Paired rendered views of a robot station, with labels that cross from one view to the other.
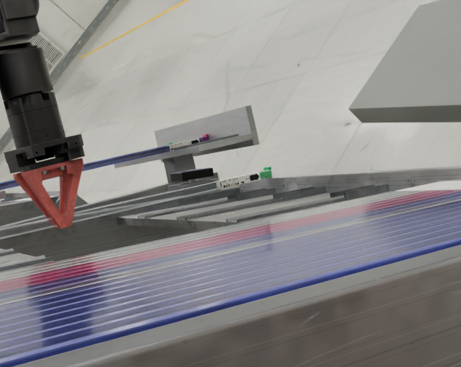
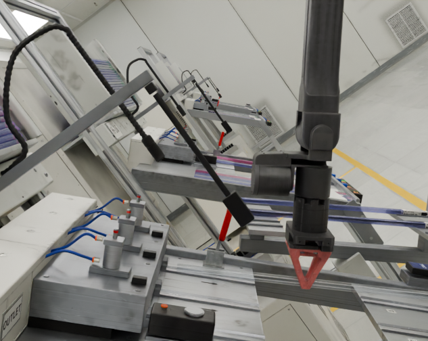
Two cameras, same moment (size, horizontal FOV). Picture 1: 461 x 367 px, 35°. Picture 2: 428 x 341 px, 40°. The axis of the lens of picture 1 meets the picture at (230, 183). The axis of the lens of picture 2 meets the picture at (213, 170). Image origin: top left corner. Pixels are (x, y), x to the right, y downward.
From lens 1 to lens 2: 28 cm
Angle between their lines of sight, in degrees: 29
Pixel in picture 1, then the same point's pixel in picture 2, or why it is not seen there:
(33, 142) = (302, 230)
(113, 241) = (342, 298)
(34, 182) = (293, 256)
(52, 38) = (422, 15)
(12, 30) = (312, 157)
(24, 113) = (303, 210)
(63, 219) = (305, 283)
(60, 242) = not seen: hidden behind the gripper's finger
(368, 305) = not seen: outside the picture
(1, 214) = not seen: hidden behind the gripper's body
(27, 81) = (312, 190)
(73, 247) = (312, 291)
